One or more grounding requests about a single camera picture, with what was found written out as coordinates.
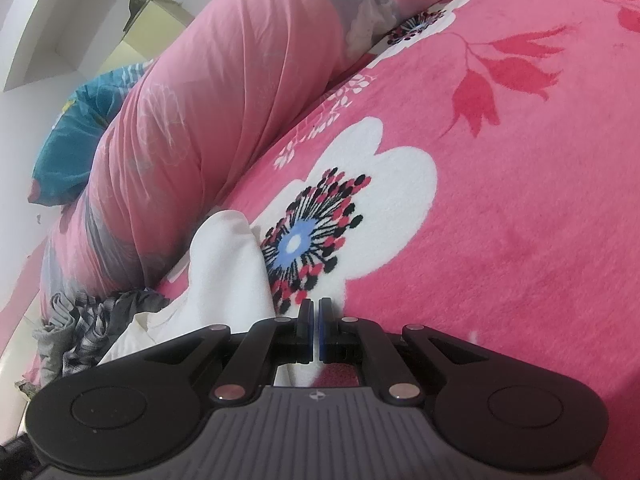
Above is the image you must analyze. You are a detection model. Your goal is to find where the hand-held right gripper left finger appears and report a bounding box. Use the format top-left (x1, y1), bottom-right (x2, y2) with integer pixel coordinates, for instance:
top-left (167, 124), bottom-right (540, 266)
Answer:
top-left (142, 298), bottom-right (315, 406)

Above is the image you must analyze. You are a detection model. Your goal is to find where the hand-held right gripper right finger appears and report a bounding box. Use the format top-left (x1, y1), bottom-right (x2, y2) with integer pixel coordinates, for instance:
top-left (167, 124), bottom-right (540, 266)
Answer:
top-left (318, 298), bottom-right (489, 406)

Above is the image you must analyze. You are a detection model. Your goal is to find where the white sweatshirt with bear outline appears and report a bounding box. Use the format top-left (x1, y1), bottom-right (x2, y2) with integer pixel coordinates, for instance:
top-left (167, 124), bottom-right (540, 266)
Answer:
top-left (97, 209), bottom-right (322, 389)

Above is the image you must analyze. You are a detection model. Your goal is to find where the dark grey garment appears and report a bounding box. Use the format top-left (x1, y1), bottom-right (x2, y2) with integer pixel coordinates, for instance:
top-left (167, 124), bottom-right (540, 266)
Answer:
top-left (104, 287), bottom-right (172, 342)

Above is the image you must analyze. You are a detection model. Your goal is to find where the pink floral blanket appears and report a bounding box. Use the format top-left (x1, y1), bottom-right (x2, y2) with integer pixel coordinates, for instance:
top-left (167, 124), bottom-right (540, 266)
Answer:
top-left (150, 0), bottom-right (640, 480)

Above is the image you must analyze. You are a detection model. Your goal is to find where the black and white plaid shirt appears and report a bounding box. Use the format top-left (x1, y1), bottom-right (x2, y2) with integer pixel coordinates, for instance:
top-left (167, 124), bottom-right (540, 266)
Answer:
top-left (46, 289), bottom-right (132, 377)

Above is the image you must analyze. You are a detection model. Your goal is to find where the pink and grey quilt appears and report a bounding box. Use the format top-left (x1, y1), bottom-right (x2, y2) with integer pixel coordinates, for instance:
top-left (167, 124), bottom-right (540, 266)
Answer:
top-left (21, 0), bottom-right (522, 386)

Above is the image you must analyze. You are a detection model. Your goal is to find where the teal patterned pillow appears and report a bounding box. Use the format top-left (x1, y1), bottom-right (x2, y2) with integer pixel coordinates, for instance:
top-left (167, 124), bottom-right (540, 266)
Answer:
top-left (30, 57), bottom-right (162, 208)

